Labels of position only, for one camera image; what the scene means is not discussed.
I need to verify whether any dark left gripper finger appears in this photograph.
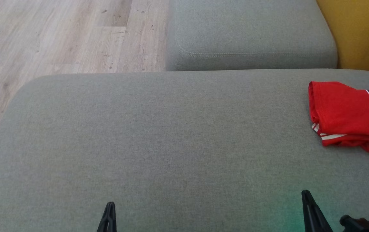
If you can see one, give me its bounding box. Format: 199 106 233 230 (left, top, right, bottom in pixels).
96 202 117 232

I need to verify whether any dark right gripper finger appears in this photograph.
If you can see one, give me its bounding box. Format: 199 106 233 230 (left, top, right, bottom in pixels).
301 190 333 232

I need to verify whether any red basketball jersey with lettering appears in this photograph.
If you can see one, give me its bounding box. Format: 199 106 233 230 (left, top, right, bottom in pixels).
308 81 369 142

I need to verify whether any large grey sofa seat cushion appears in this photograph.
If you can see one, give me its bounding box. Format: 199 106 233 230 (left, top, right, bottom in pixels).
0 69 369 232

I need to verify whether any mustard yellow sofa backrest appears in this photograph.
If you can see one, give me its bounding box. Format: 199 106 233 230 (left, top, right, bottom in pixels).
316 0 369 78

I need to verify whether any small grey sofa cushion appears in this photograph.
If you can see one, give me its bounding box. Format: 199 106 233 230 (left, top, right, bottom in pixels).
165 0 338 71

